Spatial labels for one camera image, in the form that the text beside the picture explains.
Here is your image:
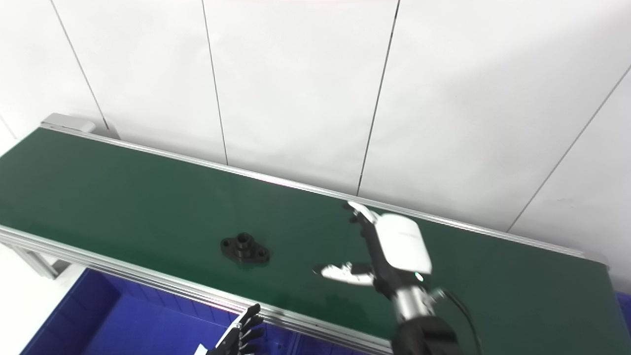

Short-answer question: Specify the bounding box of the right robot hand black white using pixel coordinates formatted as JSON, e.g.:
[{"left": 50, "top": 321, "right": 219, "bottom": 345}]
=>
[{"left": 314, "top": 201, "right": 433, "bottom": 301}]

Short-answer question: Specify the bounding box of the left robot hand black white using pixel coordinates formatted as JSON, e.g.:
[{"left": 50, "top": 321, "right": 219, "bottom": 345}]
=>
[{"left": 195, "top": 304, "right": 265, "bottom": 355}]

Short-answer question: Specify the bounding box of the black flange part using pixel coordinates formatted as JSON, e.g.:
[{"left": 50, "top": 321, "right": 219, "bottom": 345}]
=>
[{"left": 220, "top": 233, "right": 271, "bottom": 267}]

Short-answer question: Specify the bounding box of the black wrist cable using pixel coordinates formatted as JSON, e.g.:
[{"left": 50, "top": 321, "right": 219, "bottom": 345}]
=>
[{"left": 434, "top": 290, "right": 485, "bottom": 355}]

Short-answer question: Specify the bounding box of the green conveyor belt aluminium frame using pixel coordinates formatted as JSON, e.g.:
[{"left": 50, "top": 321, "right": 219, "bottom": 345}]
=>
[{"left": 0, "top": 113, "right": 631, "bottom": 355}]

